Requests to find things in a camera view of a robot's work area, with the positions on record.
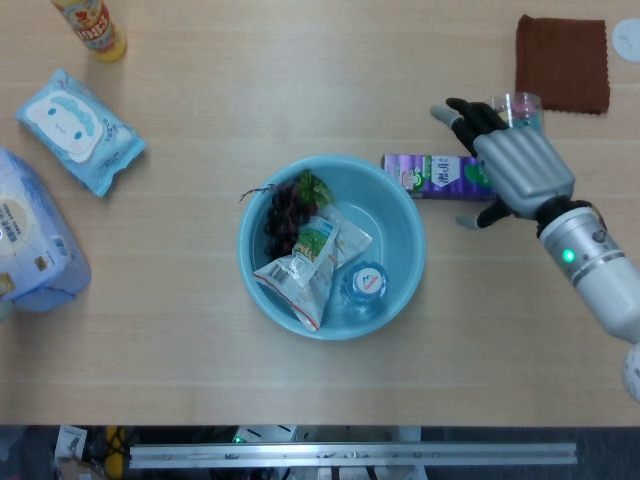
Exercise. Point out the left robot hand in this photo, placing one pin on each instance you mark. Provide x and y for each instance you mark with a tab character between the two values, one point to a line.
3	311

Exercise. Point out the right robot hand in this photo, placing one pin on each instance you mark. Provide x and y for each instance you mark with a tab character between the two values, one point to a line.
525	170

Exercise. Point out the purple green milk carton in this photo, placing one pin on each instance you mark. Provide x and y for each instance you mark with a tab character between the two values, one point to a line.
440	175

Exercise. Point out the clear water bottle white cap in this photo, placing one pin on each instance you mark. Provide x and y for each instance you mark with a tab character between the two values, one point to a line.
367	283

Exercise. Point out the dark purple grape bunch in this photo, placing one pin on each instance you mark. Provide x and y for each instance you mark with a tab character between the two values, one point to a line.
285	215

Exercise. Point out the white green snack bag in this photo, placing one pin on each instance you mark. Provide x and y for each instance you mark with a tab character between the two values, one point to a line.
300	272

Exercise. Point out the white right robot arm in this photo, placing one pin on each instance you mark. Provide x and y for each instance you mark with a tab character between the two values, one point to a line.
600	285

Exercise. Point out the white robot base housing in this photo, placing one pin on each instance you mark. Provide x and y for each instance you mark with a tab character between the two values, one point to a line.
265	432

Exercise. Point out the light blue plastic basin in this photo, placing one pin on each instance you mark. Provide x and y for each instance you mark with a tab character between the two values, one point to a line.
380	215

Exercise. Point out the clear jar of clips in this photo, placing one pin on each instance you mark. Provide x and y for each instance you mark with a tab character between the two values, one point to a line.
520	107

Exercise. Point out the large blue tissue package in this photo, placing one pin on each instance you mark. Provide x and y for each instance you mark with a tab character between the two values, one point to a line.
35	235

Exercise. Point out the brown folded cloth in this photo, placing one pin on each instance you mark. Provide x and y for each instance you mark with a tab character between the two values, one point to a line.
560	65

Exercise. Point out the white paper card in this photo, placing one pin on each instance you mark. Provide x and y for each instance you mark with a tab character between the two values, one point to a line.
70	442

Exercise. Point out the blue wet wipes pack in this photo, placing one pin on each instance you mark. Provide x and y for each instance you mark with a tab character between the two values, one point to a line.
75	125

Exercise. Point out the yellow cartoon print canister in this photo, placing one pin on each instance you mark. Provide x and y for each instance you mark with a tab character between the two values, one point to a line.
97	30

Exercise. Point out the yellow black post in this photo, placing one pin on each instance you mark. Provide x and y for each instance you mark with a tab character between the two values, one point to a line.
115	450

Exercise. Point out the aluminium profile rail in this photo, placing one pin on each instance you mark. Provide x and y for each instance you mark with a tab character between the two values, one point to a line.
350	455

